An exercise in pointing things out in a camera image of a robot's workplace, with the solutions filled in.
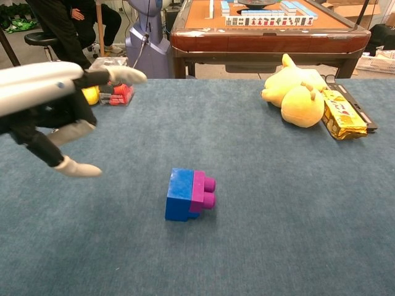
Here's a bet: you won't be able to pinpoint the green items pile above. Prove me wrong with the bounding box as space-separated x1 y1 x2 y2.
0 4 40 35

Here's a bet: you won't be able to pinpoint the black round stool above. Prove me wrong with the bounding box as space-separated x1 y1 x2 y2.
24 31 60 62

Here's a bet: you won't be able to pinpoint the seated person in black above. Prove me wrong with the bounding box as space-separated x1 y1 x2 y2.
25 0 123 70

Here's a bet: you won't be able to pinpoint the clear plastic box red items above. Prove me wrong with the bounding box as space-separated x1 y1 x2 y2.
88 57 136 107

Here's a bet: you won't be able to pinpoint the purple building block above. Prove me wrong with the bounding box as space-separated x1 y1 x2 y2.
188 170 218 215

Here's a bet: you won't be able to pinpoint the blue building block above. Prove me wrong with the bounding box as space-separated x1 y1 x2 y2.
164 167 202 223

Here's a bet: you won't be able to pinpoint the black flat keyboard tray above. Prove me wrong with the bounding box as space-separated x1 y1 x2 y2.
320 75 379 134

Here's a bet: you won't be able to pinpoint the row of face-up mahjong tiles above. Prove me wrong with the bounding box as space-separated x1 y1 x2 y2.
225 15 314 27

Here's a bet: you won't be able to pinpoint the black bowl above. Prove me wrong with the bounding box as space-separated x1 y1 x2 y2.
239 0 280 8

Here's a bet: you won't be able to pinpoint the yellow toy pear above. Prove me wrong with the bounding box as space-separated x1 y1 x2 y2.
81 86 101 106

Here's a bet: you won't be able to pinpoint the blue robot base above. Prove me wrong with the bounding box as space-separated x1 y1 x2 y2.
124 0 172 80

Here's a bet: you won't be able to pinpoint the black bag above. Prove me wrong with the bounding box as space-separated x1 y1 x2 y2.
368 23 395 57

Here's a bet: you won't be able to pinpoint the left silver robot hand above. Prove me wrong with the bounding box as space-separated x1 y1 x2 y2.
0 60 148 179

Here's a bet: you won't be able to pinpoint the brown mahjong table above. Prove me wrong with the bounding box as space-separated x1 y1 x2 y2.
169 0 372 80

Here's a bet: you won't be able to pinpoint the wooden pole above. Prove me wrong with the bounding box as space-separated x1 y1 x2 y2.
95 0 106 58

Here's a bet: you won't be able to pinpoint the dark slanted leg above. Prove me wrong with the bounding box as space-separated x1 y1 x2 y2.
0 28 21 67

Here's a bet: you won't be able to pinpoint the gold yellow snack package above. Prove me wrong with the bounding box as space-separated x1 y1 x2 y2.
320 89 369 141

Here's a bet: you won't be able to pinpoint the row of blue-backed mahjong tiles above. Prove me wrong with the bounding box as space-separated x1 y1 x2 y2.
241 9 286 17

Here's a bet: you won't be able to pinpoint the blue felt table cover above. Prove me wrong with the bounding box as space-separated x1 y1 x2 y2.
0 78 395 296

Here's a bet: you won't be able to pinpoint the yellow plush toy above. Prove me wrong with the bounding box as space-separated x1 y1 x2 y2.
260 53 330 129

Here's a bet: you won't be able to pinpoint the white plastic basket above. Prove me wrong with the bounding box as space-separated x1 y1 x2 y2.
354 54 395 75

